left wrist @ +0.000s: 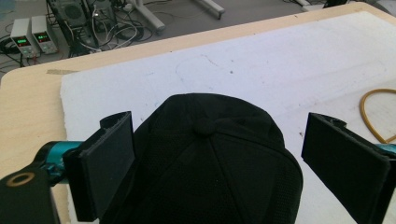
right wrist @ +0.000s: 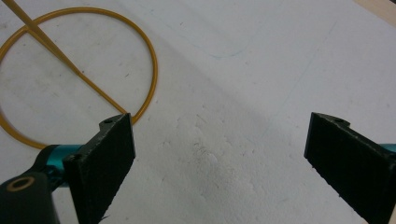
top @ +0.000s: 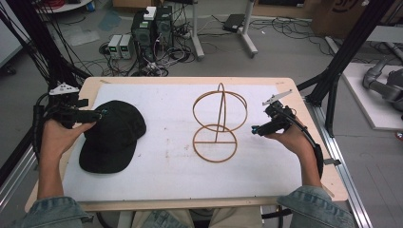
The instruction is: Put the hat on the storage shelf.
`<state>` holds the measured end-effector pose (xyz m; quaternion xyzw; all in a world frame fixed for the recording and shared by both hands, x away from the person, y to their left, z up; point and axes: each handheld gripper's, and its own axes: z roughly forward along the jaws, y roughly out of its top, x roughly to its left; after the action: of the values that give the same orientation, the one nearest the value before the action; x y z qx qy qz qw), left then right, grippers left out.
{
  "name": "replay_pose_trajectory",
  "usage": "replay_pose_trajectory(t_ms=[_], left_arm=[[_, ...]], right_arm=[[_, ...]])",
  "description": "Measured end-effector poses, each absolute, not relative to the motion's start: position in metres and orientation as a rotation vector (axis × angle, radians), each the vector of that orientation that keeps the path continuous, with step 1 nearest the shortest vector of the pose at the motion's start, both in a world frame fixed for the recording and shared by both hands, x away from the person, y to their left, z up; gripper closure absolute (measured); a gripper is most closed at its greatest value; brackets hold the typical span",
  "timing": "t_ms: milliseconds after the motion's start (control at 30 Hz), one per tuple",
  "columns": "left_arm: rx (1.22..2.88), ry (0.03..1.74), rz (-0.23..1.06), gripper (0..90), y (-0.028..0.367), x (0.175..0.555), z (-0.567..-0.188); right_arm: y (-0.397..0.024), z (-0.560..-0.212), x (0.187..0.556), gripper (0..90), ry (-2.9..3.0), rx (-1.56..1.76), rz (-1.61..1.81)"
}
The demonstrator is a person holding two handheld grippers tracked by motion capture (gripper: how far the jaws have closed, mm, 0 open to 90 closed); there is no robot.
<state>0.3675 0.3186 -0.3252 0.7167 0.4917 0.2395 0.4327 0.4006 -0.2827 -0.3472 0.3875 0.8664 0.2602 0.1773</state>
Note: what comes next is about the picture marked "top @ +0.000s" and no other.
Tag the round white table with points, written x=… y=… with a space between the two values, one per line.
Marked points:
x=68 y=6

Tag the right denim sleeve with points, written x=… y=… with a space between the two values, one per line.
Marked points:
x=316 y=207

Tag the person's right hand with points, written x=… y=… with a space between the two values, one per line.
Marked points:
x=293 y=141

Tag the large black computer tower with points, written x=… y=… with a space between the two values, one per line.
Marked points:
x=143 y=38

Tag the flat black box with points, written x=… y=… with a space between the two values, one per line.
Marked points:
x=234 y=22

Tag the white platform board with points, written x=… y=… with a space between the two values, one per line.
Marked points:
x=364 y=101

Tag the white table mat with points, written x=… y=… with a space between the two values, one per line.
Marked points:
x=177 y=177

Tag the person's left hand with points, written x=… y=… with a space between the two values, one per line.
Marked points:
x=58 y=139

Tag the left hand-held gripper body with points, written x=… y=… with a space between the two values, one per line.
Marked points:
x=65 y=104

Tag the blue tape roll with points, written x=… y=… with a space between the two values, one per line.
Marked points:
x=91 y=6

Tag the white box on tower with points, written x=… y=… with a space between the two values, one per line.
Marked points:
x=150 y=13

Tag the grey bench power supply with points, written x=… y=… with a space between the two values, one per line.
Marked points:
x=114 y=47
x=126 y=47

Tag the cardboard box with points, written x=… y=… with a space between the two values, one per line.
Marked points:
x=339 y=19

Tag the aluminium rail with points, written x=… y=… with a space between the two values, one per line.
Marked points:
x=345 y=183

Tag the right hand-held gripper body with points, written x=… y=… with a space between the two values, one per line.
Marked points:
x=278 y=115

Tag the white stand leg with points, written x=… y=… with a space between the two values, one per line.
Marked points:
x=248 y=34
x=197 y=38

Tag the slim black computer tower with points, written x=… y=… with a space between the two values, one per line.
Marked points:
x=164 y=27

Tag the left denim sleeve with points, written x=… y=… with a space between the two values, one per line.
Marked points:
x=53 y=213

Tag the denim sleeve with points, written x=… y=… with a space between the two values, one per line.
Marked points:
x=316 y=207
x=53 y=213

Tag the black baseball cap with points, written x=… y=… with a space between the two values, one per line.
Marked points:
x=112 y=136

